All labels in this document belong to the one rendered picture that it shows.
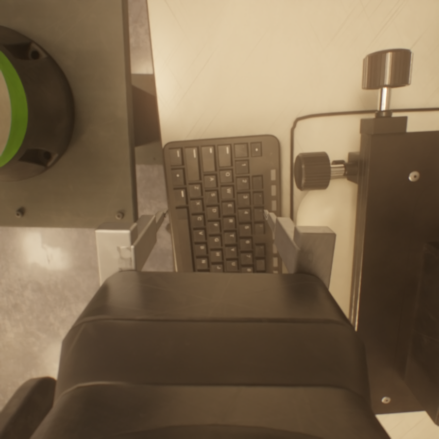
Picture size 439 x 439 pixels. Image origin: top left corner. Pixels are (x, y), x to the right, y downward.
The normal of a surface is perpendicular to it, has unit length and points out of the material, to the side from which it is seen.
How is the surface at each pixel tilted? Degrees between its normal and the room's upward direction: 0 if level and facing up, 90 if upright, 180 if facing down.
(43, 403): 90
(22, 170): 69
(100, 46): 0
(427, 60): 0
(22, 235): 0
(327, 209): 28
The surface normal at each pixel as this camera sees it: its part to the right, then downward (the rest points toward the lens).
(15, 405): -0.16, -0.95
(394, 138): 0.01, 0.29
